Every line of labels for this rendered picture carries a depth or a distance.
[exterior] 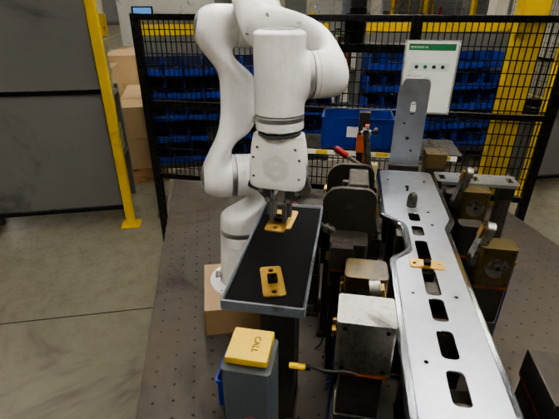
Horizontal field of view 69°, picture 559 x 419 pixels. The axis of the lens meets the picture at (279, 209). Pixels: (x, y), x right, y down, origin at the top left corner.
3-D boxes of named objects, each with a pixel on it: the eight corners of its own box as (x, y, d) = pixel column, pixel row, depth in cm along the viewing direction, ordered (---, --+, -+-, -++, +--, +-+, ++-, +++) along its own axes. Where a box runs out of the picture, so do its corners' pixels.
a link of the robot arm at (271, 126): (245, 117, 66) (246, 135, 68) (298, 120, 64) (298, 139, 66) (260, 105, 74) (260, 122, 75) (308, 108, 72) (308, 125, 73)
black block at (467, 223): (474, 306, 134) (495, 229, 121) (442, 303, 136) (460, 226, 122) (470, 296, 139) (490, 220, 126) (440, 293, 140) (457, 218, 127)
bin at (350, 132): (391, 150, 174) (395, 120, 168) (319, 146, 178) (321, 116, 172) (388, 138, 188) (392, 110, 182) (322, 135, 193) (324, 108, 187)
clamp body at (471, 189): (477, 283, 145) (502, 194, 129) (443, 279, 147) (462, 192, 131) (473, 272, 151) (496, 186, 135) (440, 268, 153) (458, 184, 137)
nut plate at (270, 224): (283, 233, 74) (284, 227, 74) (264, 230, 75) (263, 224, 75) (294, 212, 82) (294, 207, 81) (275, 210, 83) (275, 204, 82)
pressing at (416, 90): (418, 165, 165) (432, 79, 150) (388, 164, 167) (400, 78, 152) (418, 165, 166) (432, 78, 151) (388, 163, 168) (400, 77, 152)
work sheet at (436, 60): (447, 115, 181) (462, 40, 167) (396, 112, 185) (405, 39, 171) (447, 114, 183) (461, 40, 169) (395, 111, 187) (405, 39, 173)
